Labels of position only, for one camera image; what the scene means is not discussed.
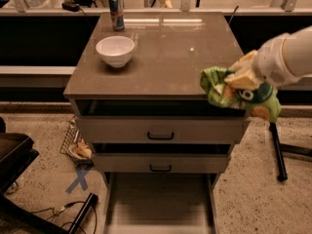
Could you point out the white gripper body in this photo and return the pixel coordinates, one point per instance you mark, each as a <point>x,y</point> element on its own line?
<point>270,63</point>

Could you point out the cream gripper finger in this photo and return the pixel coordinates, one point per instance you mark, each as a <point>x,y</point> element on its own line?
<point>243,79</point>
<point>245,60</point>

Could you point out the green rice chip bag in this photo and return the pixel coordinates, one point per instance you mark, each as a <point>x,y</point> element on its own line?
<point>261,102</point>

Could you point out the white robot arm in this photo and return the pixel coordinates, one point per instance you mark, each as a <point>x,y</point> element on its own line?
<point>297,53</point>

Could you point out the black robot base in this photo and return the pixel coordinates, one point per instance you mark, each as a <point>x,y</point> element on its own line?
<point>16,154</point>

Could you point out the grey drawer cabinet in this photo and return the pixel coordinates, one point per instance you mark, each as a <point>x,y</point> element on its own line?
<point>171,50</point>

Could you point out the top grey drawer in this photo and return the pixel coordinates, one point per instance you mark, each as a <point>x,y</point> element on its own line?
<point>161,121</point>

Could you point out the grey drawer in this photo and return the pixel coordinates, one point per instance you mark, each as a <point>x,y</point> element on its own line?
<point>161,158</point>
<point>161,121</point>

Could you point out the middle grey drawer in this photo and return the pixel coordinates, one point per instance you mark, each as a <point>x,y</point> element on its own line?
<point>161,158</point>

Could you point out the bottom open drawer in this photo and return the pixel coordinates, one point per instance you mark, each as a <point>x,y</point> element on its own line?
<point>160,204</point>

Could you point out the black stand leg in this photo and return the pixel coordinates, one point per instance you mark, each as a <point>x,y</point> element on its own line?
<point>280,148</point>

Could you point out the white ceramic bowl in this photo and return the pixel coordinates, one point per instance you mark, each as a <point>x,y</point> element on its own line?
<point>115,51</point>

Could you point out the blue silver drink can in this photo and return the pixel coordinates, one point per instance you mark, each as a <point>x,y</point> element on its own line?
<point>116,13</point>

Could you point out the black power adapter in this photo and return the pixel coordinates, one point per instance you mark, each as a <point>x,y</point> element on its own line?
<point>69,6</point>

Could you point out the blue tape cross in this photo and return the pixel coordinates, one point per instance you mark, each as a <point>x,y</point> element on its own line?
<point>81,172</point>

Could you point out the black bar left floor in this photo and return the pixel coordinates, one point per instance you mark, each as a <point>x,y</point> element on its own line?
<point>91,201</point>

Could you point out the wire basket with items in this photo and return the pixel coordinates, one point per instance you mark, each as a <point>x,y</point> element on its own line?
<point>74,146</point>

